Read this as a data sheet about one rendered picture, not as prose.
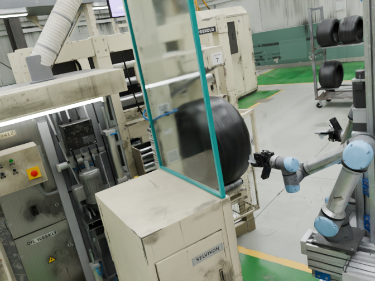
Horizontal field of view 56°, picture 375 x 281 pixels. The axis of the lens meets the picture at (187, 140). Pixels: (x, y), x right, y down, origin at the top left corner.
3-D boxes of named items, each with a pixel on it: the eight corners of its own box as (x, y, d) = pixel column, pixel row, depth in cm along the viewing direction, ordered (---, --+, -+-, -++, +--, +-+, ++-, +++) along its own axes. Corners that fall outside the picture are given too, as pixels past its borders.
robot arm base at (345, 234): (357, 231, 196) (356, 214, 193) (349, 246, 185) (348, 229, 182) (328, 225, 206) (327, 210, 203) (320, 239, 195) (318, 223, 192)
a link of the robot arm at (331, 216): (340, 228, 187) (383, 139, 159) (331, 244, 176) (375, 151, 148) (318, 217, 192) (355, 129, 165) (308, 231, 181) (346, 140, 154)
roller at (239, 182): (196, 195, 227) (197, 202, 228) (200, 198, 223) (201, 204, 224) (239, 177, 243) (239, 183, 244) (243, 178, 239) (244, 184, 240)
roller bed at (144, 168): (148, 189, 256) (139, 150, 247) (139, 183, 268) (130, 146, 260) (171, 179, 265) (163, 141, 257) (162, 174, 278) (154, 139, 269)
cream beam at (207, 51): (152, 84, 230) (148, 61, 226) (136, 83, 251) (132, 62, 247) (226, 65, 258) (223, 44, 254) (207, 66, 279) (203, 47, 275)
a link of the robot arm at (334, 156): (374, 122, 169) (292, 161, 203) (369, 129, 161) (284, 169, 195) (388, 143, 168) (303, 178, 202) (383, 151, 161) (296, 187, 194)
